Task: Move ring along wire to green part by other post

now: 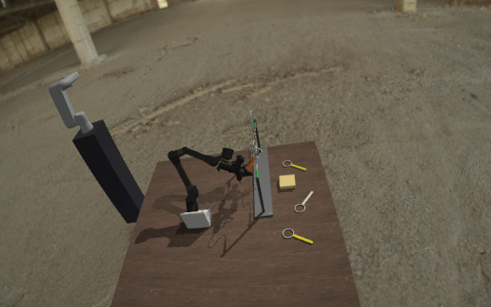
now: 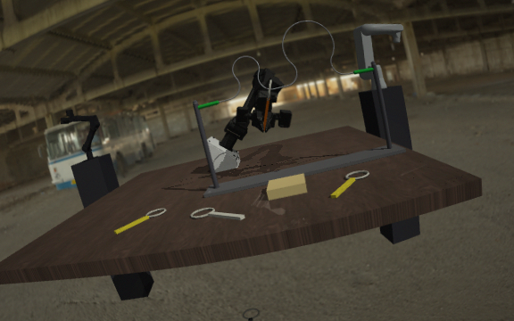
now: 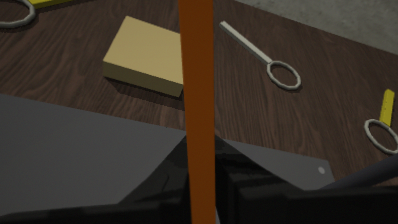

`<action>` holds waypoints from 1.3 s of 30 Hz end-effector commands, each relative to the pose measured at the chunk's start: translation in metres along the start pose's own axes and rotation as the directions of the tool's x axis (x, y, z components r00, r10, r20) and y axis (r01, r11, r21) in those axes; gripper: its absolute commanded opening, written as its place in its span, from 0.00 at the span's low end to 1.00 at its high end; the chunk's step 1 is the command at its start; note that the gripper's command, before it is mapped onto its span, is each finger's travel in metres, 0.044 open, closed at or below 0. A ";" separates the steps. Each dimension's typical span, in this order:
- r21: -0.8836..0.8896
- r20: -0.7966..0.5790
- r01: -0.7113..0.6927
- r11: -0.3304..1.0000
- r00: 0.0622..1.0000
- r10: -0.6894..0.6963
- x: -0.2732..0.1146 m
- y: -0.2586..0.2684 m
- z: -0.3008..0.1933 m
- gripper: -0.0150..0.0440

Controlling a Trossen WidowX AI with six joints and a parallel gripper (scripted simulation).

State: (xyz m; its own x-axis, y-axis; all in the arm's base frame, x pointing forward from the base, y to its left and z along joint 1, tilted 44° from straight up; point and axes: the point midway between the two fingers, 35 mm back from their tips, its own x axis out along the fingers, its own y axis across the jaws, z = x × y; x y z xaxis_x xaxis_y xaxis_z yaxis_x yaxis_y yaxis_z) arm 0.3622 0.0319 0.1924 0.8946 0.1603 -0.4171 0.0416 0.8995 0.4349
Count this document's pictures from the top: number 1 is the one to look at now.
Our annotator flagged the tan flat box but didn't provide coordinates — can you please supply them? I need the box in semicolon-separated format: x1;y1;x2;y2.
280;175;296;189

